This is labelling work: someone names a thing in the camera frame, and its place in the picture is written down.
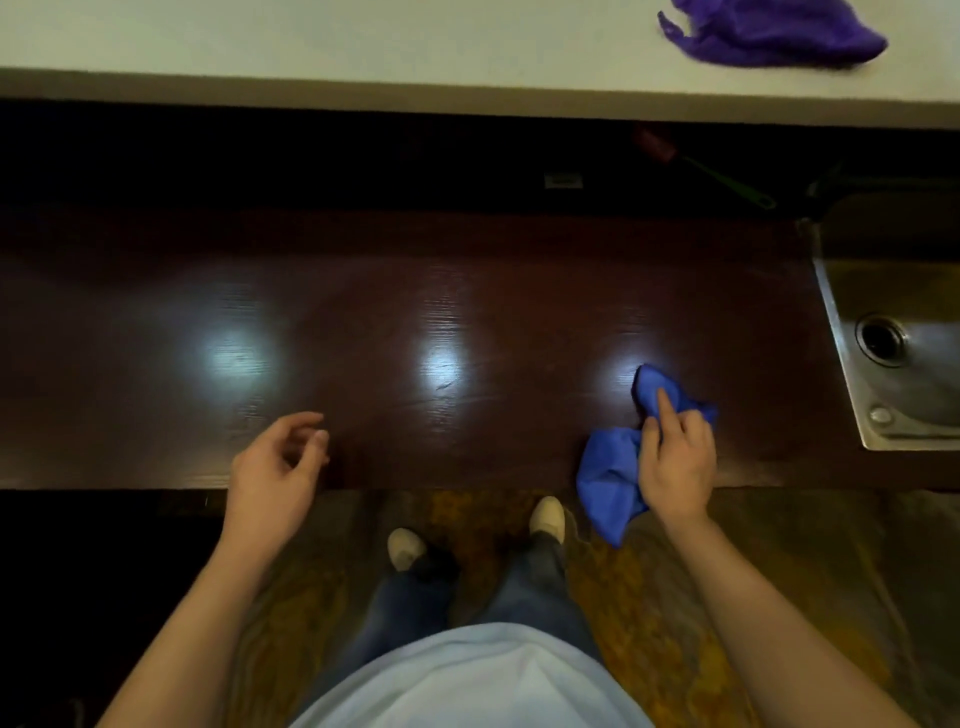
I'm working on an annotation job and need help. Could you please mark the person's left hand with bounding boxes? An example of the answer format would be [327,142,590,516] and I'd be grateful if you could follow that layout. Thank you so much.
[224,411,332,555]

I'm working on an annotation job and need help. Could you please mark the person's right hand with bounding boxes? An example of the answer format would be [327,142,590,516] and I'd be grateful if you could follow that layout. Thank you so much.
[636,385,720,536]

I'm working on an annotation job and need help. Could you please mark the blue cleaning cloth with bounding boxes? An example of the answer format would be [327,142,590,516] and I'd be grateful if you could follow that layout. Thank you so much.
[575,364,720,549]

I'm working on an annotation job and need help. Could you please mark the person's right forearm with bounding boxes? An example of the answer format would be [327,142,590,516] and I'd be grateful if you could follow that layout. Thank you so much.
[660,513,922,728]

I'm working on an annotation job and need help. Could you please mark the person's left forearm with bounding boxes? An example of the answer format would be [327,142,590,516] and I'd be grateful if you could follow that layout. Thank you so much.
[96,519,291,728]

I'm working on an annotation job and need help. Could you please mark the person's right cream shoe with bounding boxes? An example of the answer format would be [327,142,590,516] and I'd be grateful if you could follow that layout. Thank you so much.
[528,495,567,543]

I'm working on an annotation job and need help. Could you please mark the person's cream shoe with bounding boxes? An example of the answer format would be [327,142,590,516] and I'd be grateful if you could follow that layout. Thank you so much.
[387,528,428,573]
[528,495,567,543]

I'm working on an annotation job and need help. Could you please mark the person's left cream shoe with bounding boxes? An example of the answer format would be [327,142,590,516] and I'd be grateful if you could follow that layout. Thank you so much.
[387,528,428,573]

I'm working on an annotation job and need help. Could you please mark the blue jeans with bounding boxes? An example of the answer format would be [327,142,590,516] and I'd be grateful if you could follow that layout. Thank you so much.
[288,526,606,723]

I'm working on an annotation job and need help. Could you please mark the round sink drain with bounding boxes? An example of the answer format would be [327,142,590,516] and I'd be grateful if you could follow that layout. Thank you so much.
[855,314,911,368]

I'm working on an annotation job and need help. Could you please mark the stainless steel sink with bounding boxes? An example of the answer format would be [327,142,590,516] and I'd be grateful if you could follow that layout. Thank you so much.
[796,191,960,453]

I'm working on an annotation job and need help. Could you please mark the white shirt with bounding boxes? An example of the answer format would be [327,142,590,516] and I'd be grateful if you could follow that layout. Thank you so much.
[288,622,655,728]

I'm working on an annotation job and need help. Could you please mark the purple cloth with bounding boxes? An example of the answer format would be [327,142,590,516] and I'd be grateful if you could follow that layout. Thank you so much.
[657,0,890,71]

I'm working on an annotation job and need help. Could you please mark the red handled green tool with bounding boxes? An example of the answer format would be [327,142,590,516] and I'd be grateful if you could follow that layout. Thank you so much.
[632,126,779,210]

